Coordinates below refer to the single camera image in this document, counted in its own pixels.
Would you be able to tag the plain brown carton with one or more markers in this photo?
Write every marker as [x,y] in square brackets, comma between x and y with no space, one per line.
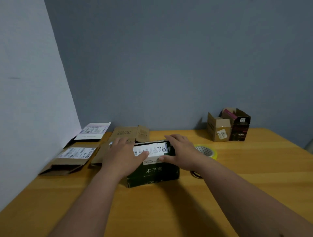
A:
[124,133]

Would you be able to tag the person's left forearm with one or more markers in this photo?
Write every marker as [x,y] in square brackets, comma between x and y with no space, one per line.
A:
[85,207]

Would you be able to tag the brown carton with label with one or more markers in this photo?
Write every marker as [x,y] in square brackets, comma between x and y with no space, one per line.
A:
[99,158]

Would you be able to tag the black scissors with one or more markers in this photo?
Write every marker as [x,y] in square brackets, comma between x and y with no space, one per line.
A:
[195,176]

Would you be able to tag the small brown cardboard box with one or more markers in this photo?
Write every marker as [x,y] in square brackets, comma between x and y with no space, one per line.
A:
[215,129]

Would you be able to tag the beige chair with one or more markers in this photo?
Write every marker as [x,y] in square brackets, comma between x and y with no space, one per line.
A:
[309,146]

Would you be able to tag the green box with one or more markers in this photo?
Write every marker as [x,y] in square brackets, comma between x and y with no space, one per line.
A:
[154,175]

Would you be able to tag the black box white label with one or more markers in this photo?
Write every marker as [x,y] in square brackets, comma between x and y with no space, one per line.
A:
[94,129]

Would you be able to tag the person's right hand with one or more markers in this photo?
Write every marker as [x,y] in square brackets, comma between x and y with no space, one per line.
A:
[183,153]

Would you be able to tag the person's left hand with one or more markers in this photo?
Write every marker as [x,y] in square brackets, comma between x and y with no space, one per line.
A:
[119,156]

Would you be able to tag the pink and black carton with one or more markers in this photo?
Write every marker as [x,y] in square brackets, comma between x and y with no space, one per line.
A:
[240,127]

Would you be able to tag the yellow tape roll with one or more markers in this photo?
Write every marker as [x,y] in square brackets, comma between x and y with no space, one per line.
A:
[214,153]

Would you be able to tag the person's right forearm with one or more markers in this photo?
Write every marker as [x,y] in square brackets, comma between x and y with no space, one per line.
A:
[249,200]

